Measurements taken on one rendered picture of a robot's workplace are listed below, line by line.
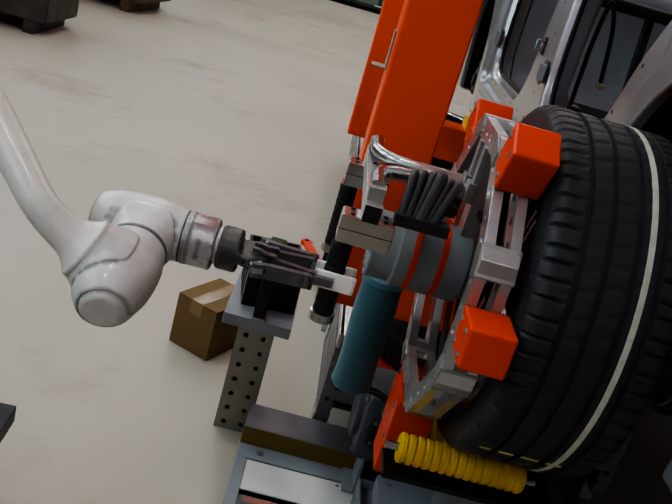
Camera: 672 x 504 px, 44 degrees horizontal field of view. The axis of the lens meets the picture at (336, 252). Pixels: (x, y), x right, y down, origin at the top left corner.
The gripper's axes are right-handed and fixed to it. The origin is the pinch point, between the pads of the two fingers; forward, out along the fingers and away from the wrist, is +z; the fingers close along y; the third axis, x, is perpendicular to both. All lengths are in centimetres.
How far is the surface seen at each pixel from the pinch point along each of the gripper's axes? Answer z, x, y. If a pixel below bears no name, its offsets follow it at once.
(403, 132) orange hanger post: 9, 15, -60
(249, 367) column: -11, -62, -73
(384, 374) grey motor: 22, -42, -52
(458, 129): 51, -15, -253
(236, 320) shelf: -17, -39, -53
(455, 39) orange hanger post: 14, 38, -60
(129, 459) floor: -34, -83, -49
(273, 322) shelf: -8, -38, -55
